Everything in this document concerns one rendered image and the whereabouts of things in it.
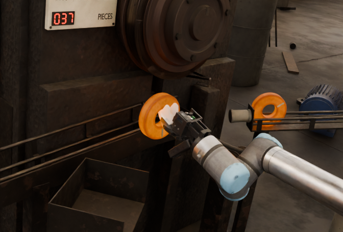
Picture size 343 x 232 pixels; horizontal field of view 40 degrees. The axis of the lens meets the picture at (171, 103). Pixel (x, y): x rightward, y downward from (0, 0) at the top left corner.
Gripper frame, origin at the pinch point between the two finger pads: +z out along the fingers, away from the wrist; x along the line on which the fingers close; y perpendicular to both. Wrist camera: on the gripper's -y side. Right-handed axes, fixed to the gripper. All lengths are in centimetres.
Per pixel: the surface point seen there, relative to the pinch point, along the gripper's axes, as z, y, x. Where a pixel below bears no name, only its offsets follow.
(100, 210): -14.8, -20.7, 27.8
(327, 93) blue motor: 37, -65, -233
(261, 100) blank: 2, -10, -64
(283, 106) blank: -5, -10, -73
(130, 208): -18.6, -19.2, 19.6
